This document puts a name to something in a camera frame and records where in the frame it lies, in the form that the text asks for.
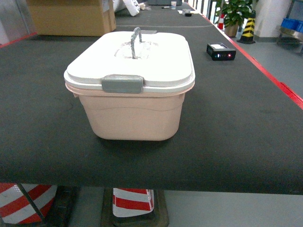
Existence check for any white box lid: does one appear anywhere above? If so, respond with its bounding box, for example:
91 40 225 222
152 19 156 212
64 30 195 94

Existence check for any pink plastic storage box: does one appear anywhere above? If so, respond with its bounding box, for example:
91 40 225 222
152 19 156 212
66 85 192 141

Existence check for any black electronic device box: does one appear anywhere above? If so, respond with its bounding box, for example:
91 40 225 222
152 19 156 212
206 43 236 61

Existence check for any cardboard box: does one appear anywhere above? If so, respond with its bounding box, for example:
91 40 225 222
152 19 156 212
27 0 116 36

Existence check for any black table mat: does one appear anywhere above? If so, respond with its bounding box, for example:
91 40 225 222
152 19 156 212
0 6 303 195

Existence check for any middle red white cone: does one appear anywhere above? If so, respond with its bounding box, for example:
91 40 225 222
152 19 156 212
100 188 169 227

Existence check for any red white traffic cone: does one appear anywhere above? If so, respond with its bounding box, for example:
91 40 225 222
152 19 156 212
217 14 224 30

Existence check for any paper cup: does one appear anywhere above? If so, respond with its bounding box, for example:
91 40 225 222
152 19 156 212
170 1 177 10

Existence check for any yellow black bollard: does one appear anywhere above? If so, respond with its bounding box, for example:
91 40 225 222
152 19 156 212
237 10 256 44

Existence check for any green potted plant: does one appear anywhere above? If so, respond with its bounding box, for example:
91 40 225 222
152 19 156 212
216 0 253 37

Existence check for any left red white cone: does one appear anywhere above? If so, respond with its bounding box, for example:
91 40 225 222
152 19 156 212
0 183 79 227

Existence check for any steel roller rack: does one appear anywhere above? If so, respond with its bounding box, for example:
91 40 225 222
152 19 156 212
276 0 303 44

